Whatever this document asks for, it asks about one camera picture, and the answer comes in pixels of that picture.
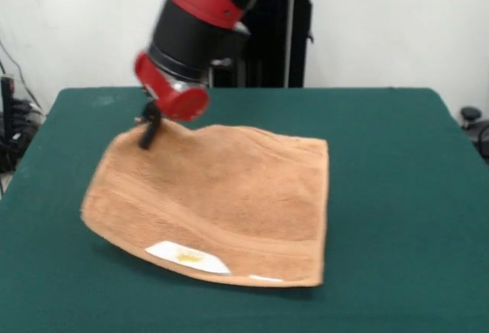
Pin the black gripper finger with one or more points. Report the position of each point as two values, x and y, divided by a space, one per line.
149 134
143 113

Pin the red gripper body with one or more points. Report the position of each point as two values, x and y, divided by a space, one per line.
172 92

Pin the tan terry towel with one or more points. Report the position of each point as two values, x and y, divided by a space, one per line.
229 203

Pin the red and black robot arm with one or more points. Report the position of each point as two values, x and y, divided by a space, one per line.
202 16

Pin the dark green table cloth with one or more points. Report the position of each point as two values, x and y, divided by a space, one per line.
382 214

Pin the black office chair base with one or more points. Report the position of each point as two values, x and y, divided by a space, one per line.
470 113

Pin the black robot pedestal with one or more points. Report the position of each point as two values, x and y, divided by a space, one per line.
275 42

